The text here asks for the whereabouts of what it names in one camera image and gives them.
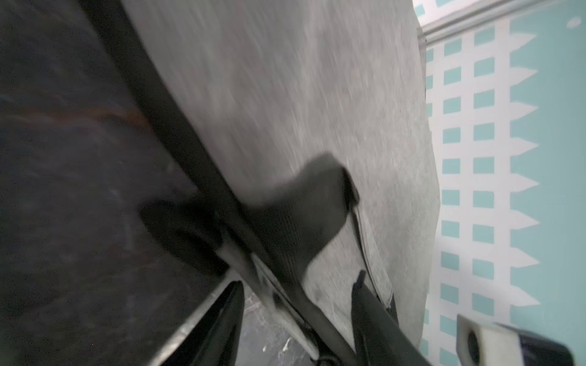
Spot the grey laptop bag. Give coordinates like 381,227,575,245
81,1,440,365

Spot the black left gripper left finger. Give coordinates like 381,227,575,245
163,282,245,366

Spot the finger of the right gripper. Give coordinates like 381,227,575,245
456,314,575,366

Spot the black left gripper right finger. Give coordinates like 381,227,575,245
351,271,429,366

